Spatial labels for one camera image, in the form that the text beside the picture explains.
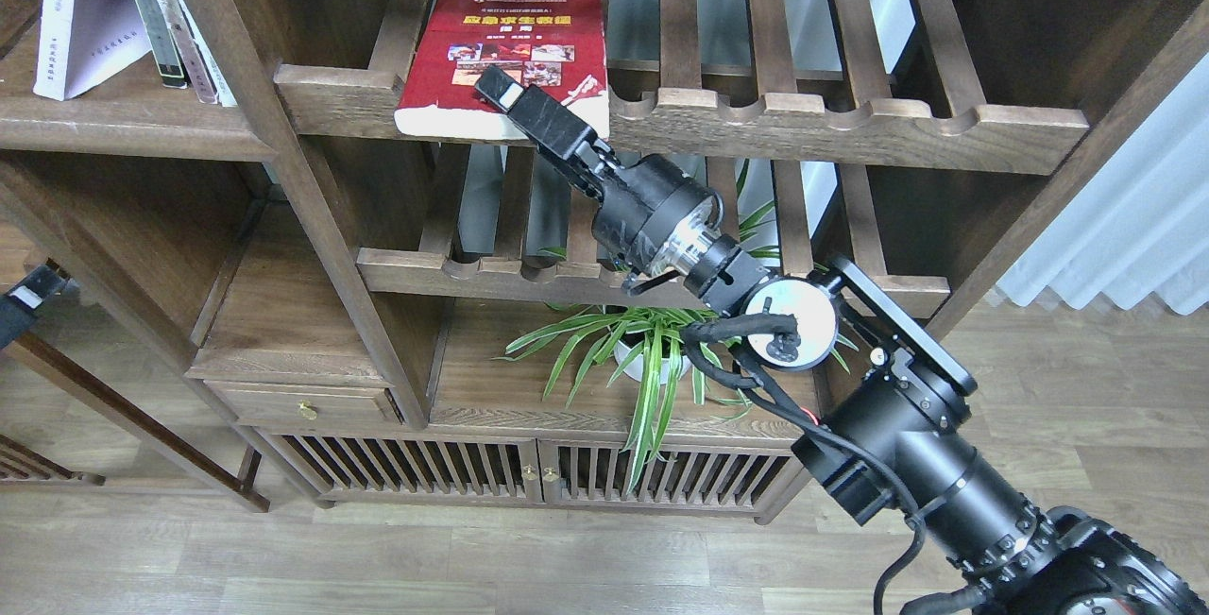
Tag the dark wooden side furniture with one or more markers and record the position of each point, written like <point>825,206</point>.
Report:
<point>43,447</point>

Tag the upright pale spine book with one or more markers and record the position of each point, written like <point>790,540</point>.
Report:
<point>190,58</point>

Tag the green spider plant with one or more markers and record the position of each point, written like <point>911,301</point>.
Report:
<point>596,345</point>

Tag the brass drawer knob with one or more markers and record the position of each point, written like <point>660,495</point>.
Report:
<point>307,411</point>

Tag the black yellow cover book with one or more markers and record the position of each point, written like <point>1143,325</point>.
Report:
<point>163,47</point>

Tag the white pleated curtain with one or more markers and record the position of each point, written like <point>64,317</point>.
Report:
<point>1139,228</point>

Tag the white plant pot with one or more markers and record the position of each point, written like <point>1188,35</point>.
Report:
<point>630,355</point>

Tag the white purple cover book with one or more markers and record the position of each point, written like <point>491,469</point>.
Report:
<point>84,42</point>

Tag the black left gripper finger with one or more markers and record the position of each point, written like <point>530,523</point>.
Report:
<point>34,289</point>

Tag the upright white book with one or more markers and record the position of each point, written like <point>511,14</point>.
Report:
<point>225,96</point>

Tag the red cover book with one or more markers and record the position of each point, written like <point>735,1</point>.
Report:
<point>558,45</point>

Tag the dark wooden bookshelf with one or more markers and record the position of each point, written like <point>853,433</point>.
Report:
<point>298,248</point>

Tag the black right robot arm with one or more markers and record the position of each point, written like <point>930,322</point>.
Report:
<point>894,443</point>

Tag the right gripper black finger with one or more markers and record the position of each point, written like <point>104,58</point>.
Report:
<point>557,131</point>

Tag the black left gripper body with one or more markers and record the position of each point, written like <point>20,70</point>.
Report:
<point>16,319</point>

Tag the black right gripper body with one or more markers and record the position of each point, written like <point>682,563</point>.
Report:
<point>655,219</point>

